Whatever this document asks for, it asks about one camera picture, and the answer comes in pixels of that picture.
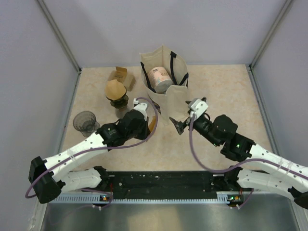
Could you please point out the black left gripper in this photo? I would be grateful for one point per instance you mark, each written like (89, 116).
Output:
(146, 131)

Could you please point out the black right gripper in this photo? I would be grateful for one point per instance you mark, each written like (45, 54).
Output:
(180, 125)

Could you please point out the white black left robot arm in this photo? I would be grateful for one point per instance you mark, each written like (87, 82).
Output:
(56, 174)

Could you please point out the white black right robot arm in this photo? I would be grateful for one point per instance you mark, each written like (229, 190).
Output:
(256, 168)

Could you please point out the grey glass server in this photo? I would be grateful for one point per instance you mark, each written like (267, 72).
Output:
(120, 112)

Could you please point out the cream floral canvas tote bag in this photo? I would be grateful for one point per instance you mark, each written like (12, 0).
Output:
(172, 103)

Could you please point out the pink wrapped paper roll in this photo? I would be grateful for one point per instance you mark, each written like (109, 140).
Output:
(159, 79)

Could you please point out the brown cardboard box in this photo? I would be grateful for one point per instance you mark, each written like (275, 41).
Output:
(123, 76)

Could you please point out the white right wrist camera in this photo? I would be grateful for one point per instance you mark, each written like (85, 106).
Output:
(197, 108)

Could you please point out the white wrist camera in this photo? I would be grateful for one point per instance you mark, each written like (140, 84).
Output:
(141, 107)
(197, 108)

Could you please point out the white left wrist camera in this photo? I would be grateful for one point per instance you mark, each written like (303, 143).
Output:
(141, 107)

